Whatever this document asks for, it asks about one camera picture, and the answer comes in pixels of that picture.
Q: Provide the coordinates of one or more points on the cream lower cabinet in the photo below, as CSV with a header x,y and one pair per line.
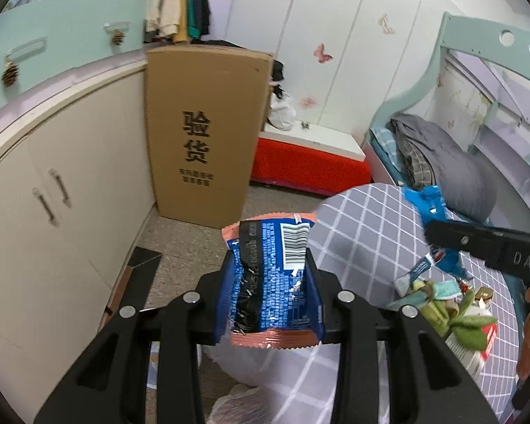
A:
x,y
75,191

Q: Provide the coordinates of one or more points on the pink butterfly wall sticker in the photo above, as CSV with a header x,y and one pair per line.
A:
x,y
321,55

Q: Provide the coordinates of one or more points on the white plastic bag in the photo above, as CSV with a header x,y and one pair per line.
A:
x,y
282,114

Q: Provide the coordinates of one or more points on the pine cone ornament left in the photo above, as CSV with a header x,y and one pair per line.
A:
x,y
10,74

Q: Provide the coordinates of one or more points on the green hanging garment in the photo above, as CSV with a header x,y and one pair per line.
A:
x,y
193,30

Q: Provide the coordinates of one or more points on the grey folded duvet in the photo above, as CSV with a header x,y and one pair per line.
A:
x,y
432,157

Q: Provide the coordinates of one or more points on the black hanging garment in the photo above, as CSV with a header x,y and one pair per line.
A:
x,y
205,17

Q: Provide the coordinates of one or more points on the mint drawer unit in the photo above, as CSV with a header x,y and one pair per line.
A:
x,y
48,37

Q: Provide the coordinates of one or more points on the white trash bag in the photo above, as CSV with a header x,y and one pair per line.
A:
x,y
225,400

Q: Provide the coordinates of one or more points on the blue snack bag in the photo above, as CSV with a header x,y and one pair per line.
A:
x,y
270,296

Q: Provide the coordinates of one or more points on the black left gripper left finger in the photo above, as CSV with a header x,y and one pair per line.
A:
x,y
108,382

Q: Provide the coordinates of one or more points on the blue plastic wrapper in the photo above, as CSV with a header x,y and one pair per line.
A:
x,y
430,206

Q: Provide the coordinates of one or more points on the pine cone ornament right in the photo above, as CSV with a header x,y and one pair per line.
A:
x,y
118,37

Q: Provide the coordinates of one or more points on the mint bunk bed frame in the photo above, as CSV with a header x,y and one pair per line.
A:
x,y
477,88

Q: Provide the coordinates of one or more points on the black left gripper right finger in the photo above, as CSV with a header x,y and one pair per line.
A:
x,y
427,383

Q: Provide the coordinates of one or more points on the red and white bench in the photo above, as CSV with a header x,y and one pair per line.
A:
x,y
313,159

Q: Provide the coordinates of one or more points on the large brown cardboard box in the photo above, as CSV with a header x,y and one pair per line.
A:
x,y
204,109

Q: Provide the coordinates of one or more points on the grey checked tablecloth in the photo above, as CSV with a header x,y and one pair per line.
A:
x,y
367,236

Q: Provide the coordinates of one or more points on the pine cone ornament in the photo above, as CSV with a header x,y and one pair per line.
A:
x,y
118,37
10,74

